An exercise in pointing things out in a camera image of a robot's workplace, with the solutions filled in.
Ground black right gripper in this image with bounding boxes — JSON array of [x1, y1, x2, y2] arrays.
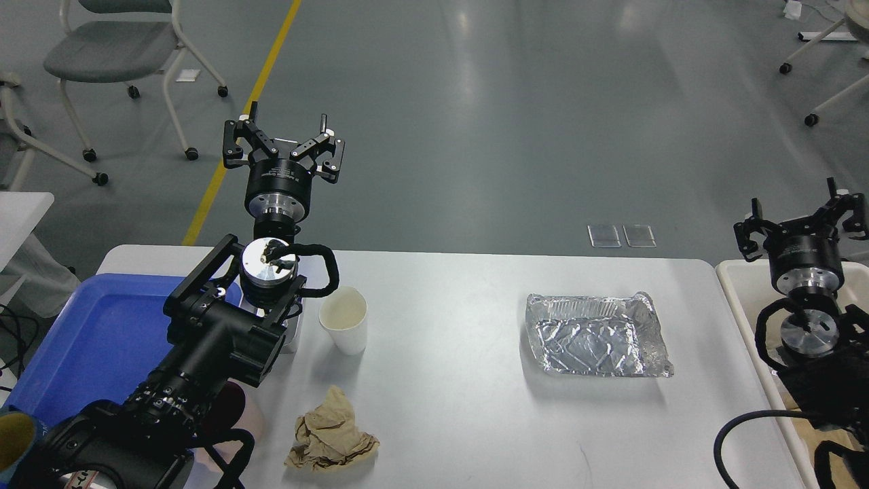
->
[[733, 177, 868, 295]]

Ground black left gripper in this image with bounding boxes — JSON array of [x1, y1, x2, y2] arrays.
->
[[223, 102, 345, 223]]

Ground pink mug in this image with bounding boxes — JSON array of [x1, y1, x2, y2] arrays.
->
[[211, 381, 266, 449]]

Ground stainless steel box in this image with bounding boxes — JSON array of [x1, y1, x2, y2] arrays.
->
[[239, 297, 303, 355]]

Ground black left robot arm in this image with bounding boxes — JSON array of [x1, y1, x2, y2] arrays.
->
[[8, 103, 345, 488]]

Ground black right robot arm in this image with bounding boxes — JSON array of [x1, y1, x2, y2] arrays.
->
[[713, 177, 868, 488]]

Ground white plastic bin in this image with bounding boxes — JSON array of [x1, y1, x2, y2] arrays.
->
[[715, 259, 868, 488]]

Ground clear floor plate right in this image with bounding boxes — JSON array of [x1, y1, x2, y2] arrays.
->
[[622, 225, 657, 248]]

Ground clear floor plate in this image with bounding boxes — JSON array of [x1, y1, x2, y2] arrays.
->
[[622, 225, 657, 248], [587, 225, 622, 249]]

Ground white paper cup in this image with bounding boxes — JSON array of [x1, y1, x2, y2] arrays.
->
[[318, 286, 367, 355]]

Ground clear floor plate left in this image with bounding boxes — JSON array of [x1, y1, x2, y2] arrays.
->
[[587, 225, 622, 249]]

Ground grey office chair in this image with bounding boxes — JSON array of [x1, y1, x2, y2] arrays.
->
[[43, 1, 229, 163]]

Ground white chair base right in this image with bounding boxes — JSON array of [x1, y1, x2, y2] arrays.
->
[[779, 0, 869, 128]]

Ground aluminium foil tray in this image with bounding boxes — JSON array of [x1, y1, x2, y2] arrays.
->
[[525, 291, 676, 378]]

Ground blue plastic tray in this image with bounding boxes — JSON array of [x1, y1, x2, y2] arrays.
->
[[3, 273, 244, 426]]

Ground white side table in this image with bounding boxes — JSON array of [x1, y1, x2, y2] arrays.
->
[[1, 191, 55, 270]]

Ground crumpled brown paper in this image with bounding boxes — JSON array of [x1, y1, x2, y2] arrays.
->
[[284, 386, 381, 471]]

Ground blue and yellow cup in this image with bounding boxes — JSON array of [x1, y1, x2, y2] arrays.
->
[[1, 407, 50, 488]]

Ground white chair frame left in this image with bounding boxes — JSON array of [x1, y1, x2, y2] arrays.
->
[[1, 71, 109, 192]]

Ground black cables on floor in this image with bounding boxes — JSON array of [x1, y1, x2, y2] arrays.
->
[[0, 303, 40, 391]]

